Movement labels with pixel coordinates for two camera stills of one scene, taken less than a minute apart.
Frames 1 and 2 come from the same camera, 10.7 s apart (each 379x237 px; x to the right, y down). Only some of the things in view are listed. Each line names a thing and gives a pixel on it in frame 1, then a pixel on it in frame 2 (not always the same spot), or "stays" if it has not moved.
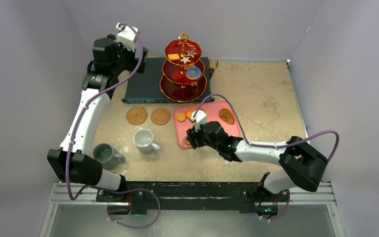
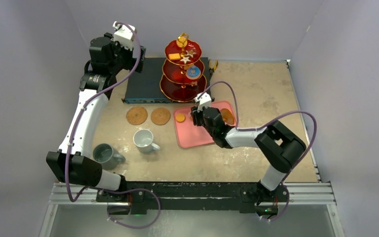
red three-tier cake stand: [182, 82] stays
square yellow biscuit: [173, 57] stays
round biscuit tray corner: [186, 141] → [181, 41]
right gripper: [195, 137] → [196, 115]
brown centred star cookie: [191, 53] stays
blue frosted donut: [193, 72] stays
